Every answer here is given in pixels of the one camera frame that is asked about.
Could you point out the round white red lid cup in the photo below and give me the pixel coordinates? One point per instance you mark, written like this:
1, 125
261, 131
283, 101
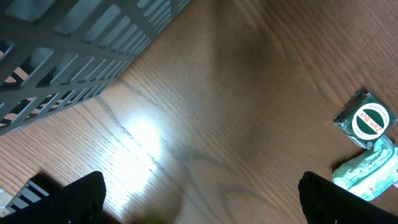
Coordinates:
364, 119

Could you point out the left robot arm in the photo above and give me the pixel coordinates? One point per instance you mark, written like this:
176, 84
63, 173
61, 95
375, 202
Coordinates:
41, 200

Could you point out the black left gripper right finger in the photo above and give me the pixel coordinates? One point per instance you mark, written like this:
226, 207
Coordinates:
324, 202

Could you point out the green snack packet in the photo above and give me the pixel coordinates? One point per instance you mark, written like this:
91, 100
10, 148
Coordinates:
370, 174

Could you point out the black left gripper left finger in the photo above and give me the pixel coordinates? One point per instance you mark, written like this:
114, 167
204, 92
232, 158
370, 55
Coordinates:
42, 201

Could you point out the grey plastic mesh basket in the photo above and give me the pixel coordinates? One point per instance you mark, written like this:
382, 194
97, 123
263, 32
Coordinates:
55, 54

